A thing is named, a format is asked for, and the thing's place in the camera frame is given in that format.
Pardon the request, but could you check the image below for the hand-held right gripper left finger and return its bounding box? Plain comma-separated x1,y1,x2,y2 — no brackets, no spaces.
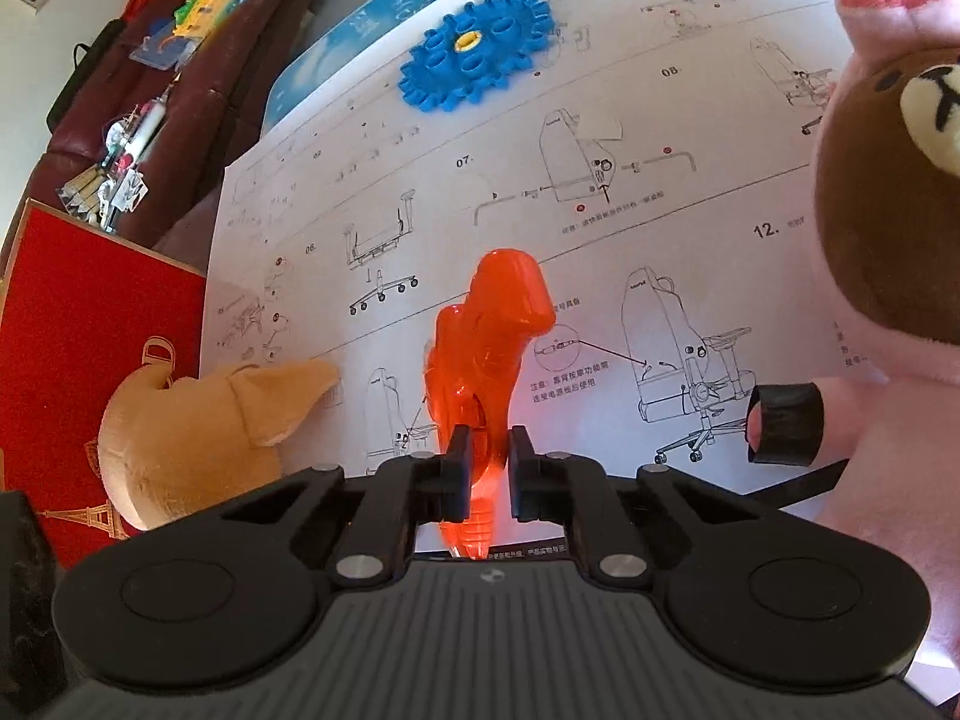
217,424,475,590

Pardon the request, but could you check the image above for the maroon leather sofa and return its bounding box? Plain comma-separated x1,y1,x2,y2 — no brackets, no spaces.
45,0,331,248

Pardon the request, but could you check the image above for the orange translucent plastic toy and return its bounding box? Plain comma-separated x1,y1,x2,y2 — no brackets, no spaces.
424,247,557,562

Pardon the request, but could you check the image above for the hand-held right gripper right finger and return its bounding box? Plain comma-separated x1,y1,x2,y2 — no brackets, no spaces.
507,424,760,590

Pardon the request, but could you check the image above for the black bag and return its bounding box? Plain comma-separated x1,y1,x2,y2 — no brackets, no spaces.
46,19,127,134

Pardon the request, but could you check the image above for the white instruction sheet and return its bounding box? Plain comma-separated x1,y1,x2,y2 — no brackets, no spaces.
199,0,960,500

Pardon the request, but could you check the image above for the pink pig plush toy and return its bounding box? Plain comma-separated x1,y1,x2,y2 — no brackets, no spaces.
746,0,960,661

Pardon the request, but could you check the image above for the colourful toy building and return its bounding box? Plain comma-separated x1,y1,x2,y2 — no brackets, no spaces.
169,0,248,42

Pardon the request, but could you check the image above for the red cardboard box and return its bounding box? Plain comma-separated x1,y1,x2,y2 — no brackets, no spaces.
0,199,208,569

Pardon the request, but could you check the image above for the black strap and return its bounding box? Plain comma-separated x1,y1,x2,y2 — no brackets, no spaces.
746,384,852,505

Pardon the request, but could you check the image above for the pile of small toys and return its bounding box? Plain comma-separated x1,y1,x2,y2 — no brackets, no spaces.
60,82,177,230

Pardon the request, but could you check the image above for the blue printed mat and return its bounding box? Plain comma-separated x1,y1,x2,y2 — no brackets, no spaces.
262,0,571,147

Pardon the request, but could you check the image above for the tan fox plush toy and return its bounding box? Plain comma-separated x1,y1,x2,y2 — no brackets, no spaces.
96,358,340,532

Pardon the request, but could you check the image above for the blue plastic gear toy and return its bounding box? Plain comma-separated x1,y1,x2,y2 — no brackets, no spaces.
397,0,563,115

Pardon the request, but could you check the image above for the blue card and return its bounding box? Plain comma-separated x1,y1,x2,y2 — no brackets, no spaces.
129,26,203,70

